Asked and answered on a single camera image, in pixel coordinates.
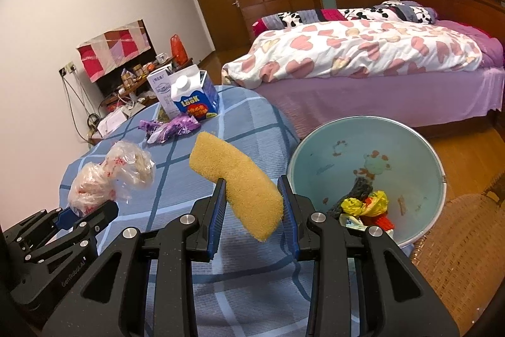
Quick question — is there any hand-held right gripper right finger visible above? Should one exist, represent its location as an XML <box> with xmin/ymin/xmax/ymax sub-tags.
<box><xmin>277</xmin><ymin>175</ymin><xmax>460</xmax><ymax>337</ymax></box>

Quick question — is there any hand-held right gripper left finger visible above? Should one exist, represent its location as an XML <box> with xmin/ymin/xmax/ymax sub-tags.
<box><xmin>41</xmin><ymin>177</ymin><xmax>228</xmax><ymax>337</ymax></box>

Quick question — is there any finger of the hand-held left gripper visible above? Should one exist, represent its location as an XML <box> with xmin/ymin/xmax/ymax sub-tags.
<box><xmin>21</xmin><ymin>201</ymin><xmax>120</xmax><ymax>262</ymax></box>
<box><xmin>8</xmin><ymin>208</ymin><xmax>80</xmax><ymax>243</ymax></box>

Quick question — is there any yellow sponge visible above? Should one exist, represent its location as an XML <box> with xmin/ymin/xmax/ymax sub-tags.
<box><xmin>189</xmin><ymin>131</ymin><xmax>285</xmax><ymax>242</ymax></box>

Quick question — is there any clear red print plastic bag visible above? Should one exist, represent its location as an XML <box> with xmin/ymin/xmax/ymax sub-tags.
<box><xmin>68</xmin><ymin>141</ymin><xmax>156</xmax><ymax>212</ymax></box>

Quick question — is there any pale yellow blue plastic bag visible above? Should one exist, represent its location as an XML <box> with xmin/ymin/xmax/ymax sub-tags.
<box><xmin>339</xmin><ymin>214</ymin><xmax>369</xmax><ymax>230</ymax></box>

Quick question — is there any dark grey knitted cloth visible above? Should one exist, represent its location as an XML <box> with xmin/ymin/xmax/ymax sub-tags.
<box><xmin>327</xmin><ymin>176</ymin><xmax>373</xmax><ymax>219</ymax></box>

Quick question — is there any red orange foil wrapper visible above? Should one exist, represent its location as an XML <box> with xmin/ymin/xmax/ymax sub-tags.
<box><xmin>362</xmin><ymin>196</ymin><xmax>381</xmax><ymax>227</ymax></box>

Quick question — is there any light blue basin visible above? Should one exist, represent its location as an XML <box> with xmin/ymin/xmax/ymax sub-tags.
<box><xmin>286</xmin><ymin>116</ymin><xmax>447</xmax><ymax>248</ymax></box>

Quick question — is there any large purple wrapper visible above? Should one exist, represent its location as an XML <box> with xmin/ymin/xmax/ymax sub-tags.
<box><xmin>147</xmin><ymin>114</ymin><xmax>200</xmax><ymax>144</ymax></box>

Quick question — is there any white cardboard box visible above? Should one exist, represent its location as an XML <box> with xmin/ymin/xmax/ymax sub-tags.
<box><xmin>95</xmin><ymin>110</ymin><xmax>131</xmax><ymax>138</ymax></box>

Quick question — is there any blue checked tablecloth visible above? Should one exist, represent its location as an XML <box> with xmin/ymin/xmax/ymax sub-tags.
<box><xmin>57</xmin><ymin>84</ymin><xmax>316</xmax><ymax>337</ymax></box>

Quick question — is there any blue white milk carton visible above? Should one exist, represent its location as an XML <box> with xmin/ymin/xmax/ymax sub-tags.
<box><xmin>170</xmin><ymin>65</ymin><xmax>220</xmax><ymax>122</ymax></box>

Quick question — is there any white printed box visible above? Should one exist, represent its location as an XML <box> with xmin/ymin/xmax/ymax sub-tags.
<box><xmin>147</xmin><ymin>69</ymin><xmax>178</xmax><ymax>117</ymax></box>

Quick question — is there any black television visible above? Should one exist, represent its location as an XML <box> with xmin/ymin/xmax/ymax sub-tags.
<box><xmin>96</xmin><ymin>45</ymin><xmax>156</xmax><ymax>95</ymax></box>

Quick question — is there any purple bed sheet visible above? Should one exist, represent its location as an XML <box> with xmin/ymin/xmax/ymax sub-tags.
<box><xmin>252</xmin><ymin>19</ymin><xmax>505</xmax><ymax>142</ymax></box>

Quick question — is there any wooden tv cabinet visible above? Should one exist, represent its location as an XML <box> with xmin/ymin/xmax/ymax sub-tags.
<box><xmin>98</xmin><ymin>57</ymin><xmax>194</xmax><ymax>112</ymax></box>

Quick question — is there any red pink patchwork cover cloth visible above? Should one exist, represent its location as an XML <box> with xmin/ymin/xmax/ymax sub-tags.
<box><xmin>76</xmin><ymin>20</ymin><xmax>152</xmax><ymax>84</ymax></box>

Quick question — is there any heart print duvet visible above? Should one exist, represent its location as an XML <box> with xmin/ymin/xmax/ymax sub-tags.
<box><xmin>221</xmin><ymin>20</ymin><xmax>484</xmax><ymax>89</ymax></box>

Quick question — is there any wicker chair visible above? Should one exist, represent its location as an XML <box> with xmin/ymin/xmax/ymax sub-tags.
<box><xmin>406</xmin><ymin>171</ymin><xmax>505</xmax><ymax>330</ymax></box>

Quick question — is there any brown wooden door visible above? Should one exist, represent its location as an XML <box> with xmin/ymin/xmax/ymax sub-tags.
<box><xmin>186</xmin><ymin>0</ymin><xmax>241</xmax><ymax>49</ymax></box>

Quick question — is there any cow print pillow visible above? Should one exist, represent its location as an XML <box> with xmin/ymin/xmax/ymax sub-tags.
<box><xmin>343</xmin><ymin>1</ymin><xmax>438</xmax><ymax>25</ymax></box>

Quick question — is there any black cable bundle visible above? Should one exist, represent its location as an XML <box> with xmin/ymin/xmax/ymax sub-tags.
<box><xmin>61</xmin><ymin>74</ymin><xmax>103</xmax><ymax>142</ymax></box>

